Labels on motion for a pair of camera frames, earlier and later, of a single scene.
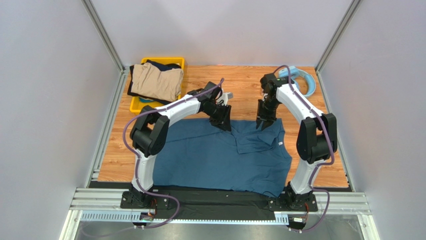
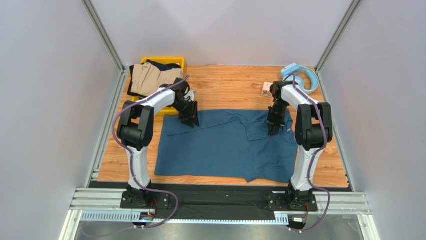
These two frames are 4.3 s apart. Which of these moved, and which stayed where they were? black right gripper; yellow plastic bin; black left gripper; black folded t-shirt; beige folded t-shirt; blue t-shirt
Moved: black left gripper; blue t-shirt; black right gripper
Stayed: yellow plastic bin; beige folded t-shirt; black folded t-shirt
